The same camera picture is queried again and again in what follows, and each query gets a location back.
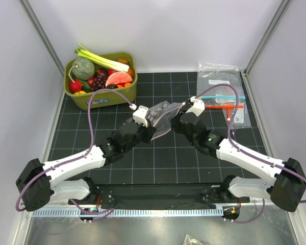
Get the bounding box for clear polka-dot pink zip bag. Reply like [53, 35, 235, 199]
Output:
[147, 101, 185, 141]

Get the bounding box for green celery stalk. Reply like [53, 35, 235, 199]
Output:
[74, 43, 130, 72]

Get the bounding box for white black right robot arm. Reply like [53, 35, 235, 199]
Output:
[171, 112, 306, 212]

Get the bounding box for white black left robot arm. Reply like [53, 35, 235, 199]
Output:
[15, 119, 157, 212]

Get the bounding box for clear bag blue zipper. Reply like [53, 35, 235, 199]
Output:
[196, 70, 246, 105]

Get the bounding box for clear bag orange zipper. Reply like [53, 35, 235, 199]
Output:
[205, 102, 252, 130]

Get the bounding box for crumpled clear plastic bag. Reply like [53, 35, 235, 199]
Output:
[183, 234, 210, 245]

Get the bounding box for black grid cutting mat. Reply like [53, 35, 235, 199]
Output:
[48, 72, 253, 184]

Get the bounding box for olive green plastic bin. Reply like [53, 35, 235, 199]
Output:
[63, 52, 138, 111]

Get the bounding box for toy watermelon slice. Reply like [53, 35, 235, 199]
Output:
[106, 71, 133, 87]

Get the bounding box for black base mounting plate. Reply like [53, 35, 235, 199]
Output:
[73, 183, 250, 210]

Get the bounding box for purple toy grapes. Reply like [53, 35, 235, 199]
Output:
[87, 69, 109, 92]

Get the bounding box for red toy apple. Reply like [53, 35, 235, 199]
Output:
[108, 69, 116, 76]

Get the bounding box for orange toy fruit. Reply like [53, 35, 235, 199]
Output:
[117, 58, 129, 65]

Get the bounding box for red toy strawberry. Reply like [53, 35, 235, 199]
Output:
[68, 80, 83, 93]

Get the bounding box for green toy melon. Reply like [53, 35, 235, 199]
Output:
[72, 57, 95, 80]

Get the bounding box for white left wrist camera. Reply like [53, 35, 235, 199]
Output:
[133, 105, 149, 128]

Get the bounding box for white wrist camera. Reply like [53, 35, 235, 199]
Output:
[133, 105, 149, 128]
[186, 96, 205, 117]

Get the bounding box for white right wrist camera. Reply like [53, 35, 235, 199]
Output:
[186, 96, 205, 117]

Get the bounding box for aluminium slotted rail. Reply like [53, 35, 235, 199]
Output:
[32, 206, 223, 218]

